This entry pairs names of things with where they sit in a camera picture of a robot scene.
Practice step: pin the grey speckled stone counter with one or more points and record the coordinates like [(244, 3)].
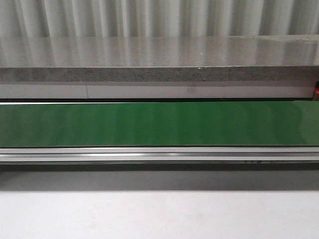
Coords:
[(88, 68)]

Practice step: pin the green conveyor belt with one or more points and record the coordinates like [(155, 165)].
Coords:
[(161, 124)]

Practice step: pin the red object at right edge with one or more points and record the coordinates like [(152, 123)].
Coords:
[(316, 92)]

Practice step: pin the grey pleated curtain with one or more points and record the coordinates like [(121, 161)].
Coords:
[(164, 18)]

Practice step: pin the aluminium conveyor side rail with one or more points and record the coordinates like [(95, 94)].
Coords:
[(201, 158)]

